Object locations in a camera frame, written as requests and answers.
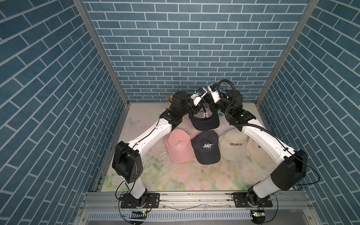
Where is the light blue calculator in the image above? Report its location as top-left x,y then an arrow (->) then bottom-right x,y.
217,109 -> 226,117

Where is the pink baseball cap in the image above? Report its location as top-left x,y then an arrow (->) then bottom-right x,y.
164,129 -> 194,164

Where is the black cap front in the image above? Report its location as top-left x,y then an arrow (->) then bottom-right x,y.
191,130 -> 221,165

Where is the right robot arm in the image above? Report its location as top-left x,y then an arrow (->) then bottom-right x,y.
205,86 -> 308,206

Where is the beige Colorado cap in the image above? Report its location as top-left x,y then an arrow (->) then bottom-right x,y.
218,128 -> 248,161
246,138 -> 274,165

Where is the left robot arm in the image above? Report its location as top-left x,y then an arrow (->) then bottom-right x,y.
112,88 -> 208,205

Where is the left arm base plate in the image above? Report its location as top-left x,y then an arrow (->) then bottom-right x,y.
120,192 -> 160,209

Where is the yellow pen cup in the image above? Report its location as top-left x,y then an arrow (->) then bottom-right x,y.
168,94 -> 173,103

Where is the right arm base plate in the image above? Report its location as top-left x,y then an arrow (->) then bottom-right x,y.
230,192 -> 273,208

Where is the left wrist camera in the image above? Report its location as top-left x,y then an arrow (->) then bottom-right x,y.
190,87 -> 207,106

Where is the aluminium front rail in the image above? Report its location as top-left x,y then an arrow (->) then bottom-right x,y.
75,190 -> 321,225

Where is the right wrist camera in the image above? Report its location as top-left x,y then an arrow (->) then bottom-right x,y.
208,83 -> 221,103

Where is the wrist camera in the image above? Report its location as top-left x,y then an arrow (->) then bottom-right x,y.
208,83 -> 221,103
190,87 -> 207,106

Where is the black cap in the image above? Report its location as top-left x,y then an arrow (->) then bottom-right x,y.
191,130 -> 221,165
188,103 -> 220,131

